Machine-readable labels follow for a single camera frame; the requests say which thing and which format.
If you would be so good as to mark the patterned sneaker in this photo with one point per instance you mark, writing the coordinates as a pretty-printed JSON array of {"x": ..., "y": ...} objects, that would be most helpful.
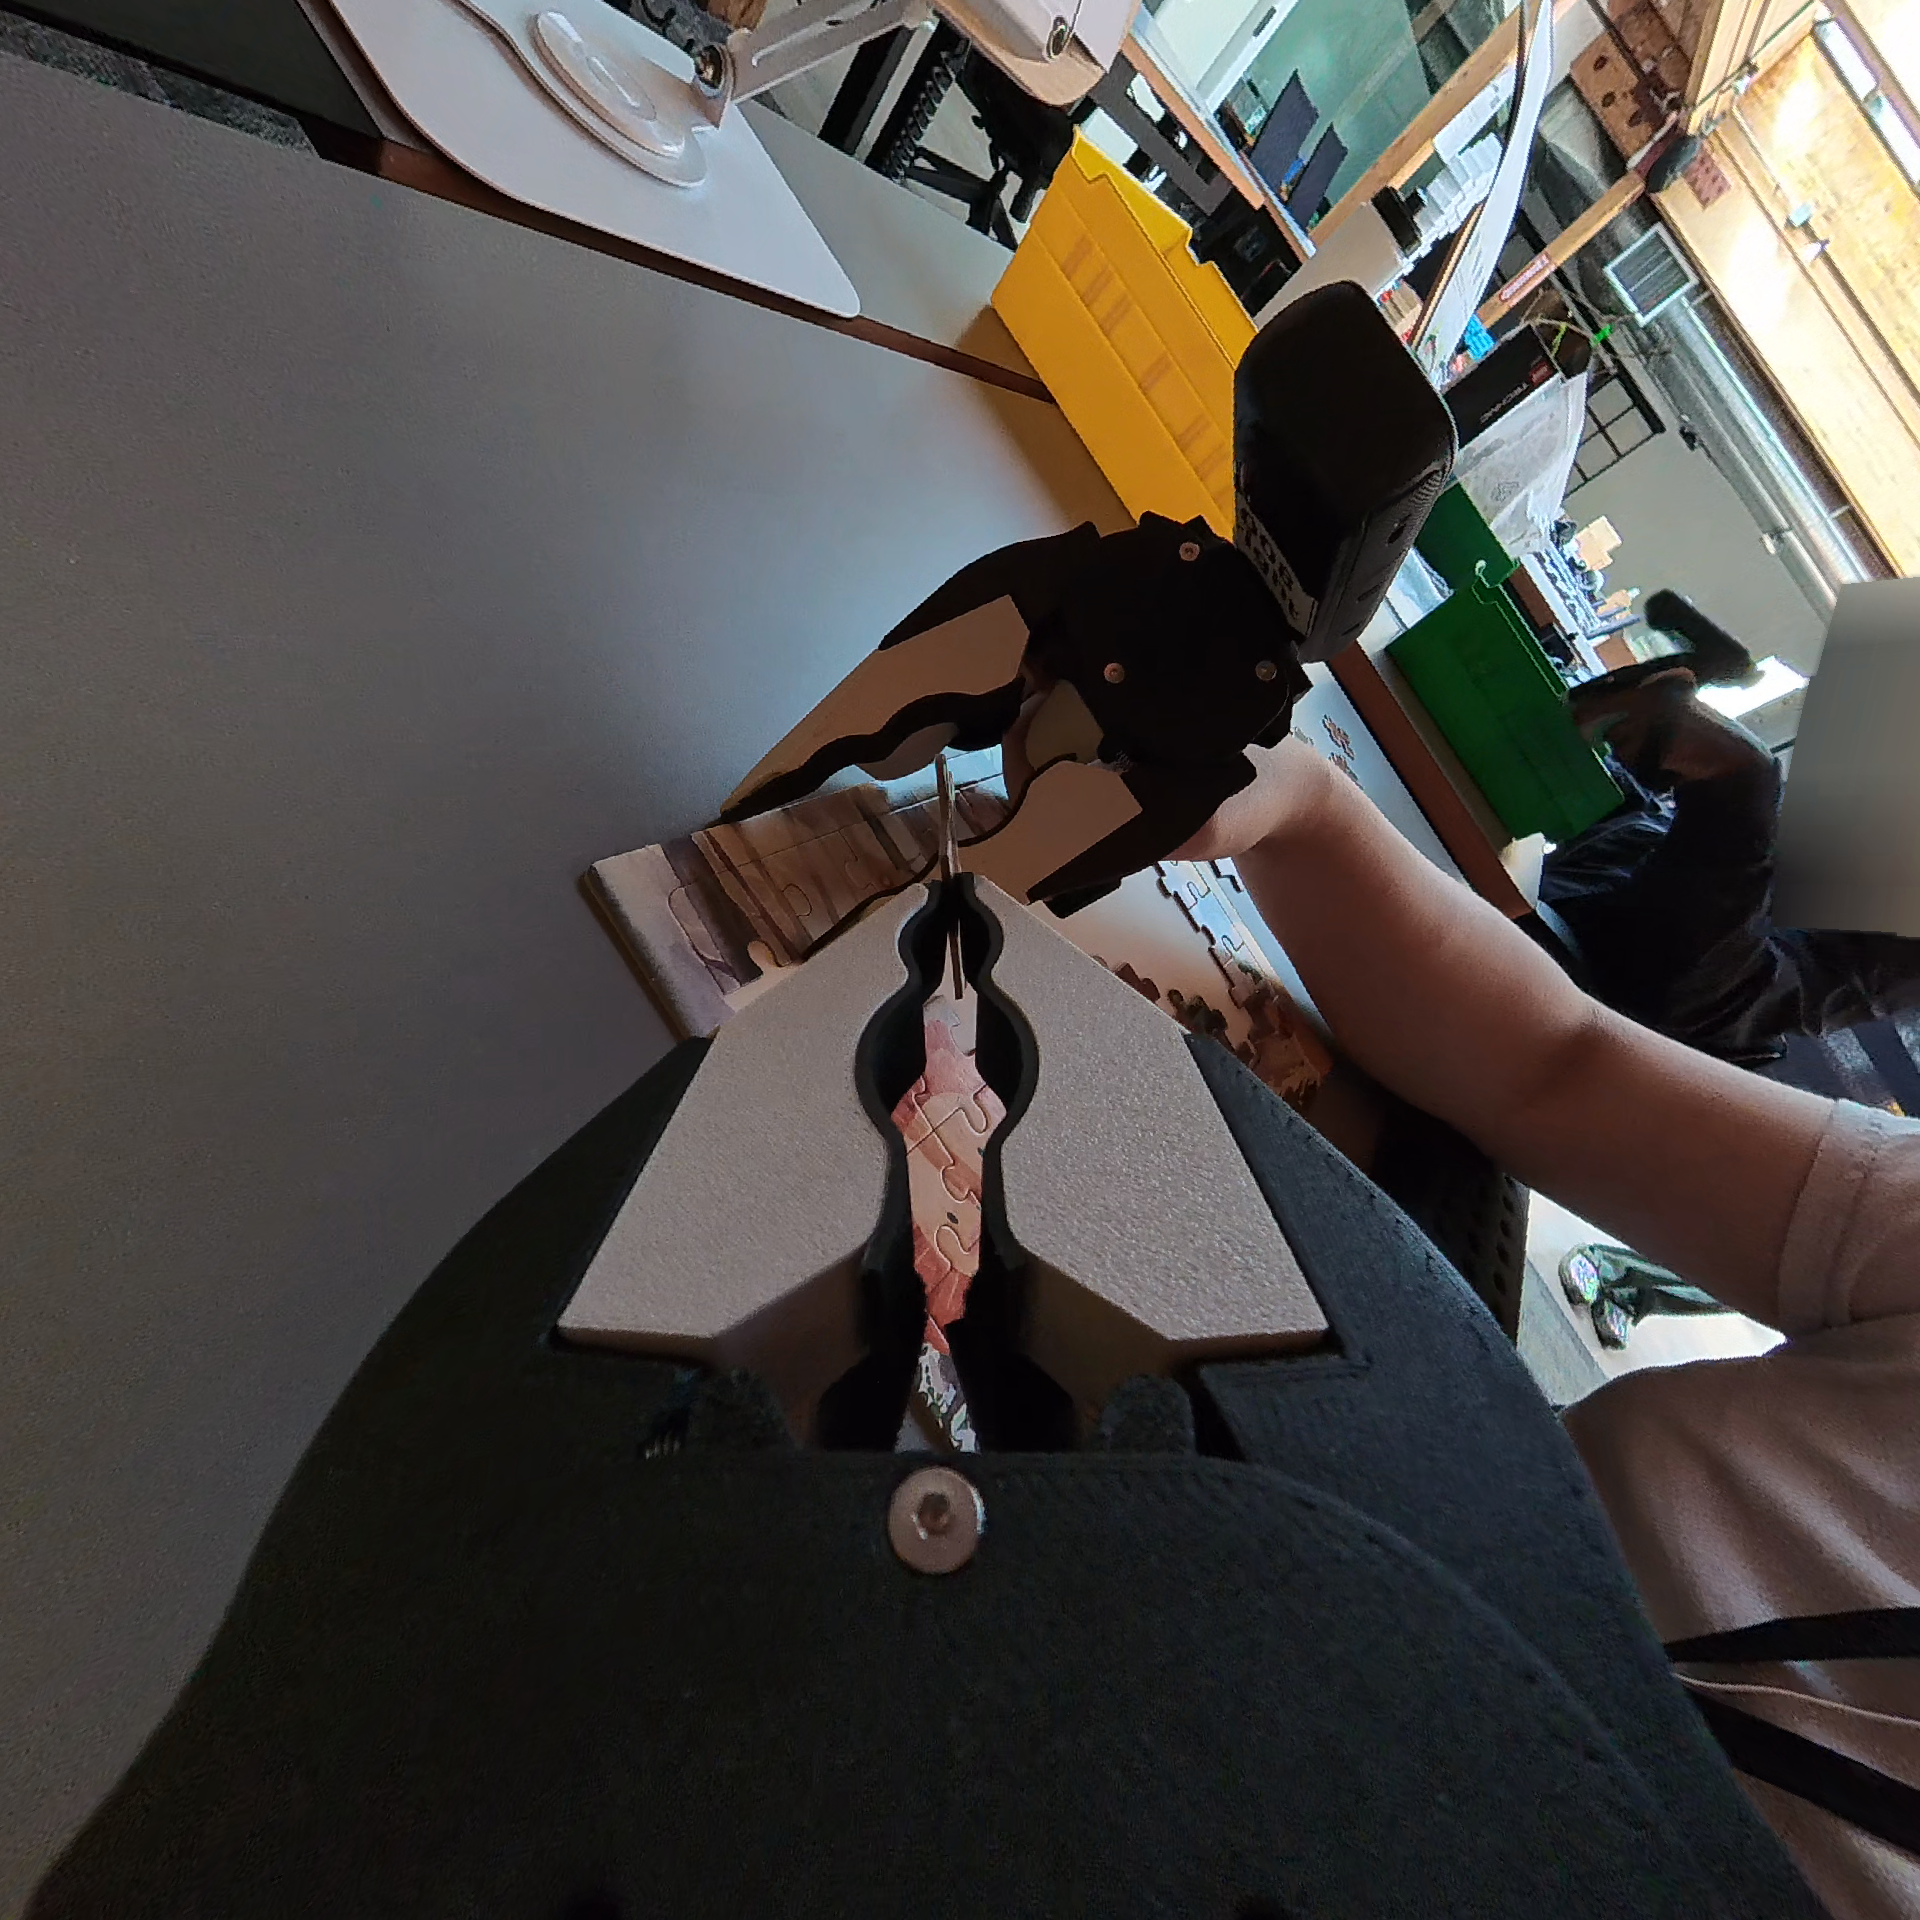
[{"x": 1634, "y": 1290}]

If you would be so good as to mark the wooden board with white sheet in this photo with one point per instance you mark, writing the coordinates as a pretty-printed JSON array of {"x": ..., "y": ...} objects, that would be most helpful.
[{"x": 1501, "y": 165}]

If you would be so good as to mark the small green plastic bin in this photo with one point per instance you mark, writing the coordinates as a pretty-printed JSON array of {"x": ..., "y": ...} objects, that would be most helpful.
[{"x": 1463, "y": 541}]

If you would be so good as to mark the clear plastic bag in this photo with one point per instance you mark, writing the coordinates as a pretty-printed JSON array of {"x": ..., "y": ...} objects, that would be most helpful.
[{"x": 1538, "y": 475}]

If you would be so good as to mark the black cardboard box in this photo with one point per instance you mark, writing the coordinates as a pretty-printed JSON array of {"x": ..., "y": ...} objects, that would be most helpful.
[{"x": 1516, "y": 394}]

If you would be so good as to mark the brown-backed jigsaw piece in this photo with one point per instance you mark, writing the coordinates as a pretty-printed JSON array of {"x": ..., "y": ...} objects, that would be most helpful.
[{"x": 949, "y": 870}]

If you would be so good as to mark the partly assembled jigsaw puzzle board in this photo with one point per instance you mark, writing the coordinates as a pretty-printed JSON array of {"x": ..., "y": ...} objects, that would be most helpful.
[{"x": 751, "y": 886}]

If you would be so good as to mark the yellow plastic bin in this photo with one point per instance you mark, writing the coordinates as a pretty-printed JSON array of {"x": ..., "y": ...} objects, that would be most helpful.
[{"x": 1109, "y": 347}]

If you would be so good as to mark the large green plastic bin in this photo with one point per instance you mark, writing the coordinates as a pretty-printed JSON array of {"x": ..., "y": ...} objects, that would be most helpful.
[{"x": 1501, "y": 706}]

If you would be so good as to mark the person's white shirt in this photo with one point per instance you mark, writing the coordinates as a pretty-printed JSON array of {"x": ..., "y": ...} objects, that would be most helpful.
[{"x": 1725, "y": 1501}]

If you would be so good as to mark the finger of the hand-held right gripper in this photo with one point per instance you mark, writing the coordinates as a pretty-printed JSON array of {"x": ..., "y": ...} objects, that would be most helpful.
[
  {"x": 1088, "y": 819},
  {"x": 916, "y": 676}
]

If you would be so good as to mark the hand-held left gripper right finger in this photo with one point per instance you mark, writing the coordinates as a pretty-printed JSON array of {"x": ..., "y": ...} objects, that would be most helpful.
[{"x": 1154, "y": 1202}]

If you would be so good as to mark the person's right hand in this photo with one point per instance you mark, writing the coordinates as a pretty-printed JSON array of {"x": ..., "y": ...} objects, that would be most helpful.
[{"x": 1260, "y": 803}]

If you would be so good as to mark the black mesh chair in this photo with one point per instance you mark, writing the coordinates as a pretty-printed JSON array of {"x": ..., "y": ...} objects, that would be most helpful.
[{"x": 1454, "y": 1202}]

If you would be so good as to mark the white water bottle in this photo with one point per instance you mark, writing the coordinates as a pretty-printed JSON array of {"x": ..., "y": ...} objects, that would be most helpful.
[{"x": 1037, "y": 38}]

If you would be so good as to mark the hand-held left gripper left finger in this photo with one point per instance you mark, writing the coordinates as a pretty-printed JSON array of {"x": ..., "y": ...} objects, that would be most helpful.
[{"x": 734, "y": 1202}]

